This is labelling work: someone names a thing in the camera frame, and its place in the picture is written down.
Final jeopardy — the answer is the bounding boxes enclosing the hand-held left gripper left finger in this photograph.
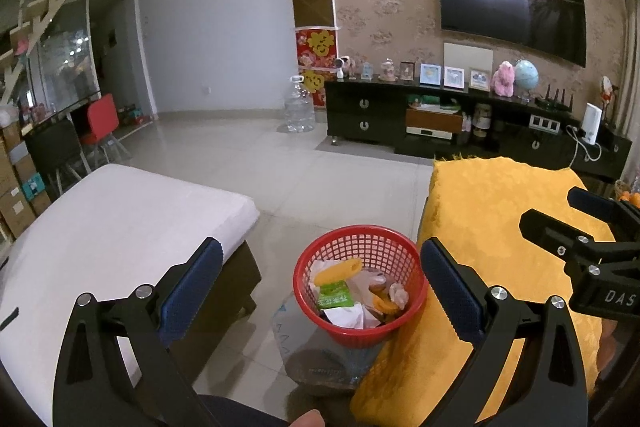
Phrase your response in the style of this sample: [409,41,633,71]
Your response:
[52,236,224,427]

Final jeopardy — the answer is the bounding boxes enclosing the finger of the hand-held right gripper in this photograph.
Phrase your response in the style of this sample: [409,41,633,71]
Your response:
[567,187,640,244]
[519,208,640,264]

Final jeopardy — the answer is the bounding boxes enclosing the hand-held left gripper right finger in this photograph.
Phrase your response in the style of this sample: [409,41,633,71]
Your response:
[420,237,588,427]

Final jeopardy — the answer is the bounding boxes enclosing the small orange foam net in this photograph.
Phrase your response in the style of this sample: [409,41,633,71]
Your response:
[372,292,401,315]

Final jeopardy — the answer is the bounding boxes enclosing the clear plastic bag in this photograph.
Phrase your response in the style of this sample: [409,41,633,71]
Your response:
[350,269,388,303]

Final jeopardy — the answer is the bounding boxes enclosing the white paper tissue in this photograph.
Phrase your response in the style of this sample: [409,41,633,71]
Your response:
[307,259,382,331]

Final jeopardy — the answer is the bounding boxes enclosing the orange foam fruit net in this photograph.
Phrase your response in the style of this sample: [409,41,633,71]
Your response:
[312,257,363,290]

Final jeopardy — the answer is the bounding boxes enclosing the red plastic mesh basket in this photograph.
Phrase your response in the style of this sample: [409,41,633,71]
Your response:
[292,224,430,349]

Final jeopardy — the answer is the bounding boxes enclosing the green snack packet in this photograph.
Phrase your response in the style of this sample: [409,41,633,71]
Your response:
[317,282,353,310]

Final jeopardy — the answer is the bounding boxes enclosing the person's right hand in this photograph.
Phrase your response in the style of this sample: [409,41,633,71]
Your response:
[597,322,618,383]

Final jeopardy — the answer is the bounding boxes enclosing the yellow tablecloth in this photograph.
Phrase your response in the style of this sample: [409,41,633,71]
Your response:
[350,155,618,427]

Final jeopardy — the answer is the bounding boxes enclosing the white upright device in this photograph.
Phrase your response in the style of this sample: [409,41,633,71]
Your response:
[582,103,602,146]

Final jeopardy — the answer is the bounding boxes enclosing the white cushioned sofa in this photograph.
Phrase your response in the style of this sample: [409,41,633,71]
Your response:
[0,163,263,427]

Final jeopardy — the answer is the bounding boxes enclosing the black antenna router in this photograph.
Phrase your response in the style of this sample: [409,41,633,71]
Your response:
[535,84,575,112]

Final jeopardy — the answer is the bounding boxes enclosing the white red doll figurine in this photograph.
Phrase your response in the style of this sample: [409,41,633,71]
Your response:
[600,76,618,118]

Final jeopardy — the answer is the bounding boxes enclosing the round tin canister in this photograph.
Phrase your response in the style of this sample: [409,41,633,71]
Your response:
[472,103,492,138]

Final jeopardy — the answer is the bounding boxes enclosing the light blue globe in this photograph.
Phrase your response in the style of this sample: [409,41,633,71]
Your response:
[514,59,540,100]

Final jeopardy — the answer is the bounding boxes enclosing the pink plush toy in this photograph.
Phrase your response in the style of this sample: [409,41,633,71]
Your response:
[491,61,517,96]

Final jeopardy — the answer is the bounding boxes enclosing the green game box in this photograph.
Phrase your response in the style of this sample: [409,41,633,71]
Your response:
[407,94,461,112]

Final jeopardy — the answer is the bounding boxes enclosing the colourful toy boxes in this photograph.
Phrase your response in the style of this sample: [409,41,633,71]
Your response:
[117,104,151,125]

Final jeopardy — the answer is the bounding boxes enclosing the white rectangular panel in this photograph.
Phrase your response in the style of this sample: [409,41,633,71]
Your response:
[444,42,494,80]

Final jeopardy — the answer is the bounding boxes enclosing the red chair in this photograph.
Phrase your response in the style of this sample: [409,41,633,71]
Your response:
[80,93,132,160]

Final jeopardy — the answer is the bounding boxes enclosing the black chair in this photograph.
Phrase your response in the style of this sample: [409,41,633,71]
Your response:
[24,119,91,192]

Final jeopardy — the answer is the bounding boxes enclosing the stack of cardboard boxes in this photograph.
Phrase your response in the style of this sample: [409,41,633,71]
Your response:
[0,122,51,240]

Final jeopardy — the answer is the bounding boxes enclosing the clear large water bottle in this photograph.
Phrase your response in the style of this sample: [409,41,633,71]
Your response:
[284,76,317,134]

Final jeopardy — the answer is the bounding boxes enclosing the black television cabinet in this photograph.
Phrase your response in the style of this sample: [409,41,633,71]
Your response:
[324,79,633,182]

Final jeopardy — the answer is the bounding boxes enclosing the glass partition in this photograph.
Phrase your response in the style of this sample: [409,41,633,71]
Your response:
[37,0,101,108]

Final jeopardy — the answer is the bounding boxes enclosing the wooden stepped shelf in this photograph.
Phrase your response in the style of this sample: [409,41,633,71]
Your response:
[0,0,91,102]

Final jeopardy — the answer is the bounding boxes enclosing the white cable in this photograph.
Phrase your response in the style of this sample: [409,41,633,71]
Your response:
[567,124,603,170]

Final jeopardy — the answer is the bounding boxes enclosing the wooden picture frame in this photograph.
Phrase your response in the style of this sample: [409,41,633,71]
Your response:
[469,68,492,92]

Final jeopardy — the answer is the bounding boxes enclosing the red festive wall poster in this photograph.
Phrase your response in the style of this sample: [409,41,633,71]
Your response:
[295,26,338,95]

